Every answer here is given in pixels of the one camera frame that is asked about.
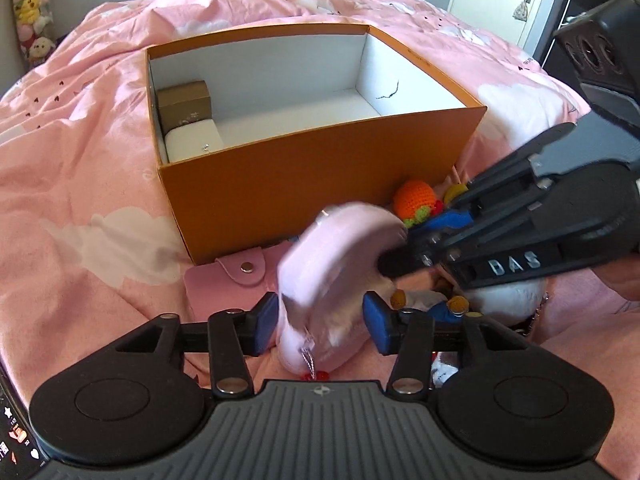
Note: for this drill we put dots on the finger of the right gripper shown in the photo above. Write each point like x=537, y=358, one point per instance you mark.
x=510, y=176
x=465, y=252

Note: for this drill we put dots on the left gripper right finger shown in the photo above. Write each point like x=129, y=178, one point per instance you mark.
x=408, y=335

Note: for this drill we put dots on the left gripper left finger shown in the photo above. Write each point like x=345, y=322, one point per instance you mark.
x=232, y=336

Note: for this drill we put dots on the blue coin purse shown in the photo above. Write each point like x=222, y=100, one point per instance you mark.
x=452, y=219

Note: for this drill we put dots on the orange crochet fruit keychain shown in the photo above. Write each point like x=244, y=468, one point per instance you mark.
x=415, y=202

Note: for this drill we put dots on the pink snap wallet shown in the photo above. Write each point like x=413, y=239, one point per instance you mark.
x=235, y=281

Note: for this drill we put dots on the yellow tape measure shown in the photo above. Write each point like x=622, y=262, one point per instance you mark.
x=452, y=192

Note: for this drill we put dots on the pink mini backpack pouch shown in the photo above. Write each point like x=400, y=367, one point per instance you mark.
x=322, y=279

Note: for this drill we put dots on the white black plush dog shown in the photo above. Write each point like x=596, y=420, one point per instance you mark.
x=516, y=306

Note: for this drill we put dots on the white long box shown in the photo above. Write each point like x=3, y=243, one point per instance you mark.
x=193, y=140

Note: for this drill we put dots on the brown kraft small box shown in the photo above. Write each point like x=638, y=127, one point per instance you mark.
x=183, y=104

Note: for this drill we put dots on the brown plush sailor dog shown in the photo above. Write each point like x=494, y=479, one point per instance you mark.
x=435, y=304

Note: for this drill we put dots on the person right hand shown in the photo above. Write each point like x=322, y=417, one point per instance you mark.
x=622, y=276

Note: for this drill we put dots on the pink patterned duvet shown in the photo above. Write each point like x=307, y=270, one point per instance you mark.
x=97, y=335

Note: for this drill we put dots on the orange cardboard storage box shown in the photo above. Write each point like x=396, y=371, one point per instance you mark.
x=312, y=115

